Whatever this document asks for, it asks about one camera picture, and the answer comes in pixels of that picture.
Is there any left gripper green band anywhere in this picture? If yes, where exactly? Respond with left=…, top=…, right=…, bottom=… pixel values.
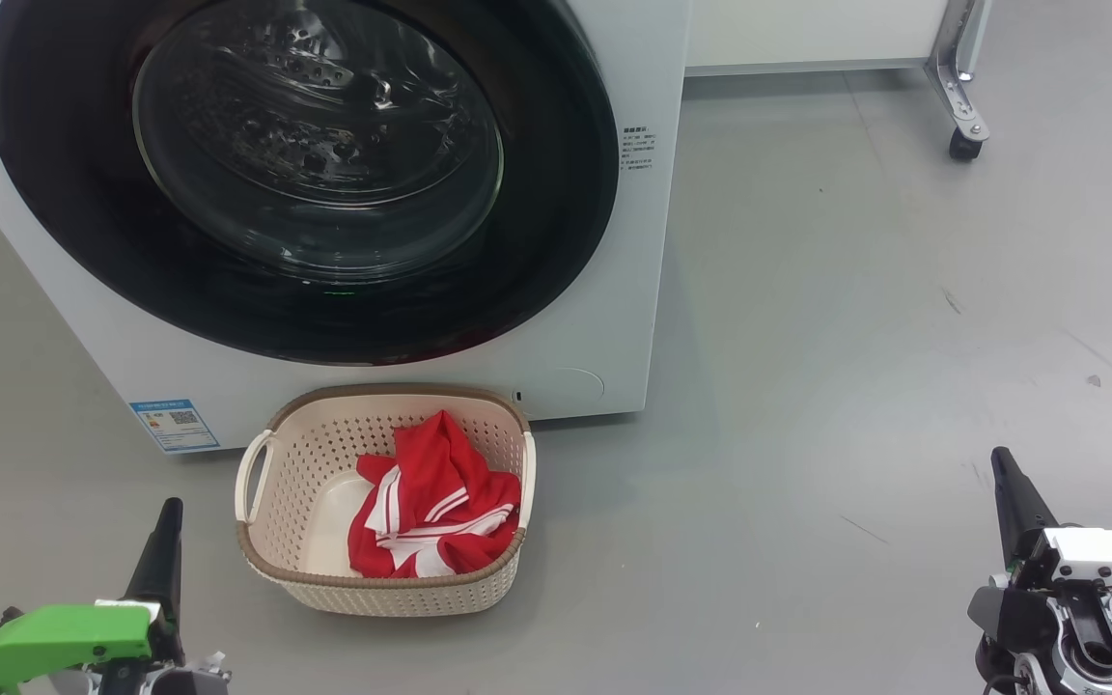
left=0, top=497, right=186, bottom=695

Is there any red garment with white stripes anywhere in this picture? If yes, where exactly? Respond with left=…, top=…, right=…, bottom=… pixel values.
left=347, top=410, right=523, bottom=580

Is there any dark round glass washer door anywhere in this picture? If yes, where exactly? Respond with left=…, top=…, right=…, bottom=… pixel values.
left=0, top=0, right=621, bottom=368

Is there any cream perforated laundry basket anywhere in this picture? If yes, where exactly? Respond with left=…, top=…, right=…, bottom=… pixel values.
left=235, top=383, right=538, bottom=619

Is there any white front-load washing machine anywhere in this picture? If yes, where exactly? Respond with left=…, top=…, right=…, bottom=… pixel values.
left=0, top=0, right=694, bottom=455

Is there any blue energy label sticker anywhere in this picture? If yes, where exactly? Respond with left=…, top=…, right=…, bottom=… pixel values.
left=128, top=397, right=221, bottom=455

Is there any metal leg with caster wheel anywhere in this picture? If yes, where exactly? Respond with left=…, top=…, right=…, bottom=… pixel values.
left=925, top=0, right=993, bottom=163

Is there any white cabinet panel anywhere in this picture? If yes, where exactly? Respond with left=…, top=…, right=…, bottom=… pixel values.
left=686, top=0, right=953, bottom=76

